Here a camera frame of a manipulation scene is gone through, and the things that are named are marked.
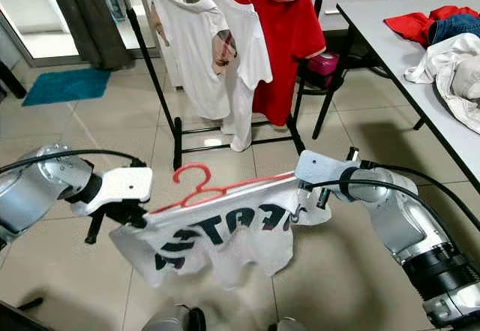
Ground white shirt face print sleeves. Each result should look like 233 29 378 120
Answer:
151 0 237 122

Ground pink bag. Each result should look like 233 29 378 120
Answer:
307 52 341 78

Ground black furniture leg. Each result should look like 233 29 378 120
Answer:
0 59 29 101

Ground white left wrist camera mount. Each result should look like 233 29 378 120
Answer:
71 167 155 217

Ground red clothes hanger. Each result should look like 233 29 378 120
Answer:
150 162 297 215

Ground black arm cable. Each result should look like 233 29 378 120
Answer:
0 149 147 176
307 162 480 230

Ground blue jeans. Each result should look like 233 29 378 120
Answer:
427 14 480 47

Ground chrome black clothes rack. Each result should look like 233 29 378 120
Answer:
112 0 331 170

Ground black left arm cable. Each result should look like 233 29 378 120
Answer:
0 149 147 176

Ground red polo shirt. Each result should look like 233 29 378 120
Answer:
229 0 327 128

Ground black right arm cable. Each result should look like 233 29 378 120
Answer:
307 162 480 230

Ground robot leg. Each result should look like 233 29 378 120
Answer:
268 317 302 331
141 304 205 331

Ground plain white shirt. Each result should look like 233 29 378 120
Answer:
214 0 273 153

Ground grey curtain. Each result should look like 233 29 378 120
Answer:
43 0 134 71

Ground left robot leg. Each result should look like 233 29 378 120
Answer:
141 304 205 331

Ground white table black legs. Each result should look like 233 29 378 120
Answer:
311 0 480 193

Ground right robot leg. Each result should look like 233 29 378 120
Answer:
268 317 302 331

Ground teal floor mat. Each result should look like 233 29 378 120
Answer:
21 68 112 107

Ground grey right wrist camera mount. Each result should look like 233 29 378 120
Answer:
294 149 367 206

